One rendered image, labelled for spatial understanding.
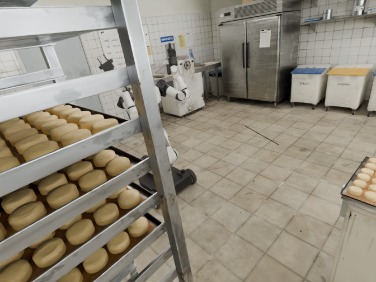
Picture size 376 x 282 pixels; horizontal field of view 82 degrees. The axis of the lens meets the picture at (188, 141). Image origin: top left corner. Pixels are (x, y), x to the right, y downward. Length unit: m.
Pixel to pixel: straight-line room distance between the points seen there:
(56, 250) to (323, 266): 1.87
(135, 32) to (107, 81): 0.09
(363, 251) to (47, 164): 1.38
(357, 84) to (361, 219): 3.52
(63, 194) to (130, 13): 0.32
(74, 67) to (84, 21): 4.32
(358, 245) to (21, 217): 1.37
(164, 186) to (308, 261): 1.72
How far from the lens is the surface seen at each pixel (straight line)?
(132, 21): 0.38
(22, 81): 0.77
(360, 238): 1.40
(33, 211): 0.44
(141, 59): 0.38
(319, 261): 2.11
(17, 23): 0.35
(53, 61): 0.80
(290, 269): 2.01
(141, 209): 0.49
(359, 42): 5.23
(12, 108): 0.35
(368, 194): 1.24
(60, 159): 0.38
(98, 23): 0.39
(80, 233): 0.49
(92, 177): 0.46
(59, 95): 0.36
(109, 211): 0.51
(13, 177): 0.37
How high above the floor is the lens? 1.64
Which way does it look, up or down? 26 degrees down
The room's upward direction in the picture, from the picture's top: 8 degrees counter-clockwise
